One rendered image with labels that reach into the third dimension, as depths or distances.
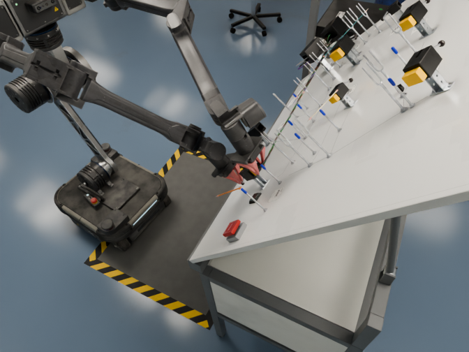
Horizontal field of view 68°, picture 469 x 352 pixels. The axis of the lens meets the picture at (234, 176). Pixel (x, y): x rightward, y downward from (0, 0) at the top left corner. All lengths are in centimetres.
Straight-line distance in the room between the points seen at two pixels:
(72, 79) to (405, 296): 200
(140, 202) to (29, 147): 140
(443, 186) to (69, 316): 209
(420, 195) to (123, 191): 196
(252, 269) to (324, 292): 27
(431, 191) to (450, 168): 5
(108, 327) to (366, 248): 147
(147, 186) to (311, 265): 133
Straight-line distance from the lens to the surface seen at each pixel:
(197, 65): 114
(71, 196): 248
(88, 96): 102
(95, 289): 235
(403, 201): 64
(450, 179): 62
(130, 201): 230
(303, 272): 133
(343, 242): 141
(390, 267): 108
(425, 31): 120
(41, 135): 344
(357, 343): 124
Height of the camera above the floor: 200
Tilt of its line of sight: 50 degrees down
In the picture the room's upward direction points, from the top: 4 degrees counter-clockwise
